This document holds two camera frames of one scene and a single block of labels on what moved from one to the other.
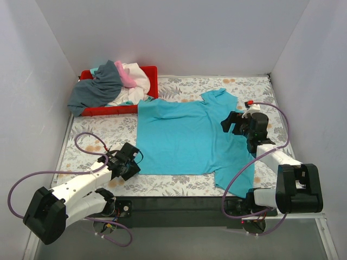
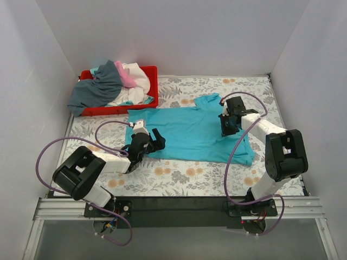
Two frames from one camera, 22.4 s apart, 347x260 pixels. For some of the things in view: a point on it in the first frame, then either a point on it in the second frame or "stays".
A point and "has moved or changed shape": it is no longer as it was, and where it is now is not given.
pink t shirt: x=128 y=81 stays
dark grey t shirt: x=96 y=91 stays
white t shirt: x=133 y=95 stays
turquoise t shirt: x=186 y=137 has moved or changed shape
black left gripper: x=129 y=161 to x=150 y=142
